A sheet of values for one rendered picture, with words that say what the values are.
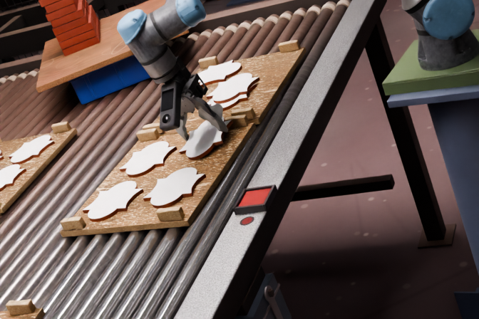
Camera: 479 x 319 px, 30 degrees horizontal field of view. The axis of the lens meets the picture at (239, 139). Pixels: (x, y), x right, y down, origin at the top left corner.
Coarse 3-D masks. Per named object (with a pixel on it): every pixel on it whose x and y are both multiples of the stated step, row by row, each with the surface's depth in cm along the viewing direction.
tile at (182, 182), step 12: (192, 168) 207; (168, 180) 206; (180, 180) 204; (192, 180) 202; (156, 192) 203; (168, 192) 201; (180, 192) 198; (192, 192) 198; (156, 204) 198; (168, 204) 196
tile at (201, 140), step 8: (224, 120) 219; (200, 128) 222; (208, 128) 219; (216, 128) 217; (192, 136) 221; (200, 136) 218; (208, 136) 216; (216, 136) 214; (192, 144) 218; (200, 144) 215; (208, 144) 213; (216, 144) 213; (184, 152) 218; (192, 152) 214; (200, 152) 212; (208, 152) 212
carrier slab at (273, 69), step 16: (304, 48) 253; (256, 64) 255; (272, 64) 250; (288, 64) 246; (272, 80) 239; (256, 96) 234; (272, 96) 230; (224, 112) 232; (256, 112) 225; (192, 128) 230
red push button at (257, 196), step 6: (246, 192) 191; (252, 192) 190; (258, 192) 189; (264, 192) 188; (246, 198) 189; (252, 198) 188; (258, 198) 187; (264, 198) 186; (240, 204) 188; (246, 204) 187; (252, 204) 186
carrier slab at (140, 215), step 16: (240, 128) 220; (144, 144) 233; (176, 144) 225; (224, 144) 215; (240, 144) 213; (128, 160) 227; (176, 160) 217; (192, 160) 213; (208, 160) 210; (224, 160) 207; (112, 176) 222; (144, 176) 215; (160, 176) 212; (208, 176) 203; (96, 192) 217; (144, 192) 207; (208, 192) 197; (128, 208) 203; (144, 208) 200; (192, 208) 192; (96, 224) 202; (112, 224) 199; (128, 224) 196; (144, 224) 194; (160, 224) 192; (176, 224) 190
